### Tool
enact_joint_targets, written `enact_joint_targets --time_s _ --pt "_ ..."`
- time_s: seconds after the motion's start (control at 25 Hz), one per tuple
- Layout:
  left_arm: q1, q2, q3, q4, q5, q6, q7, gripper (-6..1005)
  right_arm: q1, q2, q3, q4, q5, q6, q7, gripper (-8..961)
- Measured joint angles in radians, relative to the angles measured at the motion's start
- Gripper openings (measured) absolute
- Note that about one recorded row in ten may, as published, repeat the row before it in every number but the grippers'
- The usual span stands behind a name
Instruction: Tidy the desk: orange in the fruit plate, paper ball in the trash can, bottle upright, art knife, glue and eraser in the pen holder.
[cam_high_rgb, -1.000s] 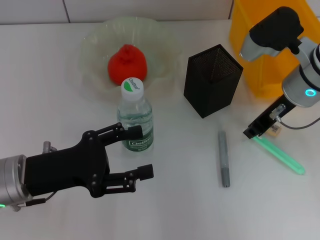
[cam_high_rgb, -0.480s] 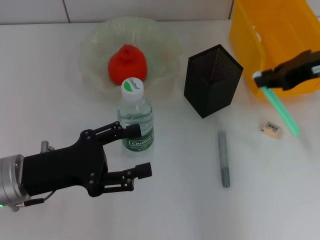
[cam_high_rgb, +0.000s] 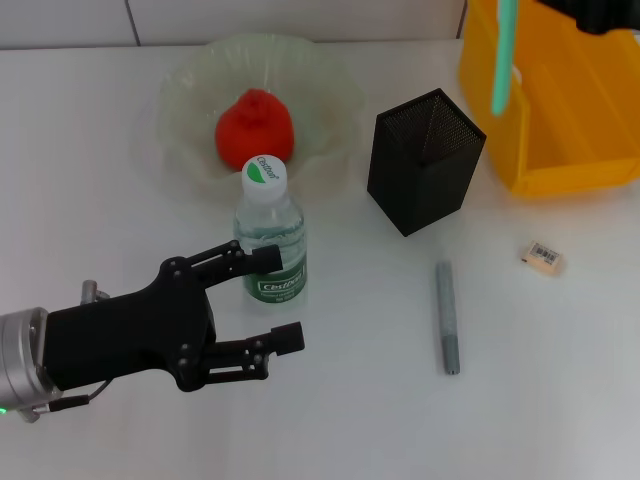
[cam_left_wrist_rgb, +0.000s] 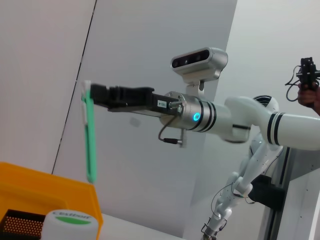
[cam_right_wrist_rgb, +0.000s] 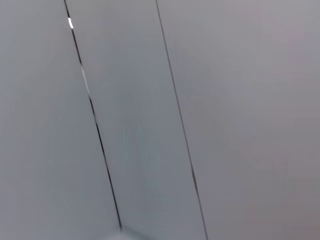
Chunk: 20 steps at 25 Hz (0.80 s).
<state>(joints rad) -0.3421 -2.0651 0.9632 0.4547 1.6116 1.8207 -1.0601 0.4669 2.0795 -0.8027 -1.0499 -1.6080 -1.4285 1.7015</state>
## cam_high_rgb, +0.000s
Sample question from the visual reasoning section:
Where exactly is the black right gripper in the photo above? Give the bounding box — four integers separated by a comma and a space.
538, 0, 640, 36

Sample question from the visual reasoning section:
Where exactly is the grey pen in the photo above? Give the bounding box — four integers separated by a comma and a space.
433, 258, 461, 376

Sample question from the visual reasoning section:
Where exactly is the clear green-label water bottle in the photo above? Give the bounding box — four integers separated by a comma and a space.
233, 154, 307, 309

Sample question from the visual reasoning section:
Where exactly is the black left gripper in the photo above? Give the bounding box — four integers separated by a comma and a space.
43, 240, 306, 394

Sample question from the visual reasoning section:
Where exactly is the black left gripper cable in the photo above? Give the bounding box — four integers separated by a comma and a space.
47, 379, 114, 414

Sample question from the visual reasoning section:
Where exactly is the beige eraser with barcode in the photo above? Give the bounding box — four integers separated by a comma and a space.
518, 240, 565, 274

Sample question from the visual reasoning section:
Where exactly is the pale green glass bowl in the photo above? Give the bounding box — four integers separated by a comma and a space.
157, 33, 369, 201

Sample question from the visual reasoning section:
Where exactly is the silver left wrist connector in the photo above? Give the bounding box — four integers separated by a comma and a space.
79, 279, 111, 306

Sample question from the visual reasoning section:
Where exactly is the black mesh pen holder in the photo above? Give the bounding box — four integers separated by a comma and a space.
366, 88, 488, 237

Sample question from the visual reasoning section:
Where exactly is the yellow plastic bin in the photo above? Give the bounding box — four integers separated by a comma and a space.
457, 0, 640, 199

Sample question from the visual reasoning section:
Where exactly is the red-orange toy orange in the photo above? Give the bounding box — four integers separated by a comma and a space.
214, 88, 295, 173

